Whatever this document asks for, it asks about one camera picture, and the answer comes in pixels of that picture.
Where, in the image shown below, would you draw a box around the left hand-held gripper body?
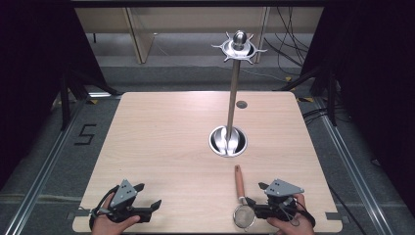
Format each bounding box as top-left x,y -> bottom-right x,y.
107,178 -> 155,224

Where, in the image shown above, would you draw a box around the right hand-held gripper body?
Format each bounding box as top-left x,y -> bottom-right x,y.
254,178 -> 305,223

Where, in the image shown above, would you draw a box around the wooden handle mesh strainer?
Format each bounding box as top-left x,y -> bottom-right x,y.
232,164 -> 256,230

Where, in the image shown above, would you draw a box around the person's left hand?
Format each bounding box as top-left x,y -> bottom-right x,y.
91,192 -> 142,235

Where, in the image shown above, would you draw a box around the person's right hand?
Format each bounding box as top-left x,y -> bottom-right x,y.
266,193 -> 316,235

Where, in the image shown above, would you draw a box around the metal utensil rack stand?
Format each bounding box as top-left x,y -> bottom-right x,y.
207,29 -> 268,159

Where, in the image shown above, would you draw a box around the black metal stand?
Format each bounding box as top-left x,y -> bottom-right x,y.
59,68 -> 123,132
276,65 -> 339,127

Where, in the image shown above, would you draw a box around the black curtain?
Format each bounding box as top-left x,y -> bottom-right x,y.
0,0 -> 110,191
299,0 -> 415,205

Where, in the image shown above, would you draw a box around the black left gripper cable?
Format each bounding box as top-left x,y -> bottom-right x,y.
88,184 -> 120,231

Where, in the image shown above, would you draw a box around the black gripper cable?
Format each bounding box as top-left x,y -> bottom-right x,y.
279,197 -> 317,228
88,184 -> 120,231

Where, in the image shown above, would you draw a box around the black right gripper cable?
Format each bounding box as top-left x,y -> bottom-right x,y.
279,197 -> 317,228

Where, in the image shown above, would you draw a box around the thin black floor cable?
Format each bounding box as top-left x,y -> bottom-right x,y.
327,183 -> 360,235

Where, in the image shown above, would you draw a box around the aluminium floor rail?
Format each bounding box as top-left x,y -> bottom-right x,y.
312,97 -> 391,235
2,92 -> 122,235

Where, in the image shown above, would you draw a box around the black cables beside stand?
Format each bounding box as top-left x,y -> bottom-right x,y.
300,107 -> 331,125

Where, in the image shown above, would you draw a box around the bundle of black floor cables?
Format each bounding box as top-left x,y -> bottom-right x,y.
263,7 -> 316,84

